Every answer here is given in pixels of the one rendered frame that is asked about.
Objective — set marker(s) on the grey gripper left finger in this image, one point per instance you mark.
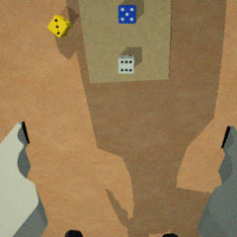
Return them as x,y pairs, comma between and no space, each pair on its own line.
21,211

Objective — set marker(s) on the tan square mat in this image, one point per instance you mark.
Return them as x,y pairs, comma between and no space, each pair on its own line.
148,40

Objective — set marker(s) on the blue die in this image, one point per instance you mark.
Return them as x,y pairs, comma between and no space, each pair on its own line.
127,14

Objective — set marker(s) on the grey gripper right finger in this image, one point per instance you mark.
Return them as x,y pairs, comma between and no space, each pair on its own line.
219,217

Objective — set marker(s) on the white die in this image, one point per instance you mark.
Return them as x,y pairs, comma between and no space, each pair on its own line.
126,64

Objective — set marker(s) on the yellow die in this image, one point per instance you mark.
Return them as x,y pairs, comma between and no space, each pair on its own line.
59,26

